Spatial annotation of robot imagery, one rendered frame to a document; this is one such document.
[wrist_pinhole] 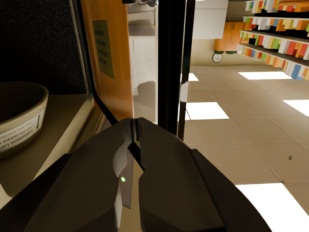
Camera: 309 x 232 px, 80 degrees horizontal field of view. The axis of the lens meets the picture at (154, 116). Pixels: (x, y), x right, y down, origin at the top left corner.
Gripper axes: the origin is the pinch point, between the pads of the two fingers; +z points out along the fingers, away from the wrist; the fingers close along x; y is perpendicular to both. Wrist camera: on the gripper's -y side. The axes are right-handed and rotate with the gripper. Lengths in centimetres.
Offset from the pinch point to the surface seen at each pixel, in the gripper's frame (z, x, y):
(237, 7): 553, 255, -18
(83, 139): 16.3, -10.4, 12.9
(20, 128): 8.2, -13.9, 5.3
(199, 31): 486, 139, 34
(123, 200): 7.9, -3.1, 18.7
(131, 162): 16.8, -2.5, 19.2
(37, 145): 9.7, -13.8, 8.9
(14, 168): 5.4, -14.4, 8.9
